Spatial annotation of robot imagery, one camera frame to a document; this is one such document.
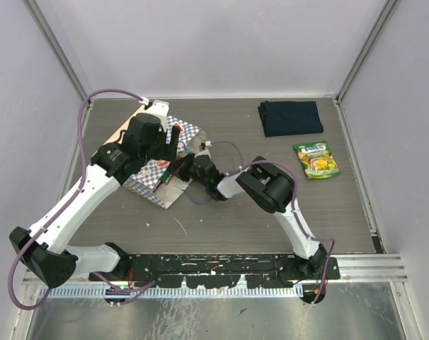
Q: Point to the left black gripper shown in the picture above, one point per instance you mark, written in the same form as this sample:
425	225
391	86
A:
167	151

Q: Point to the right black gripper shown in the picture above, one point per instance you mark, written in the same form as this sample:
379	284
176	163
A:
181	166

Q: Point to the blue checkered paper bag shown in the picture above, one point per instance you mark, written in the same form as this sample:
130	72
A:
146	182

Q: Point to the green Fox's candy packet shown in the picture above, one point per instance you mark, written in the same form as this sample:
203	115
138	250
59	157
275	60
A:
317	160

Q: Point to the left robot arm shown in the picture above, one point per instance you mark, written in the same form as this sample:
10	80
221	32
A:
44	247

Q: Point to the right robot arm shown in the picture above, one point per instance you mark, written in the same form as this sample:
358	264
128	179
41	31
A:
272	189

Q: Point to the purple snack packet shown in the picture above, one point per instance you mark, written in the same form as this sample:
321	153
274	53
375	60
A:
167	176

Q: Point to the folded navy cloth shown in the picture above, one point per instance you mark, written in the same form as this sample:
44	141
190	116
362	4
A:
285	118

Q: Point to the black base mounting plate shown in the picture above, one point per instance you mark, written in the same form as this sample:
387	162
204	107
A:
222	270

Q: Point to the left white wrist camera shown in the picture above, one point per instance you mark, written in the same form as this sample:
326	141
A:
160	109

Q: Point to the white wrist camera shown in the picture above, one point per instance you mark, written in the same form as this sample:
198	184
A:
160	109
204	149

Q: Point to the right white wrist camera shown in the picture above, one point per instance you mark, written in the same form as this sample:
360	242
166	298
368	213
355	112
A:
204	149

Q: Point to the left aluminium frame post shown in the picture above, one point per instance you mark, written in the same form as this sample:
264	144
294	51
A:
47	21

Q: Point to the aluminium frame post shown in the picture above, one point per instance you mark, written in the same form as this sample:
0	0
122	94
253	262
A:
373	36
47	21

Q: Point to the right aluminium frame post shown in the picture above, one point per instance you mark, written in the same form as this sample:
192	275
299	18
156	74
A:
373	36

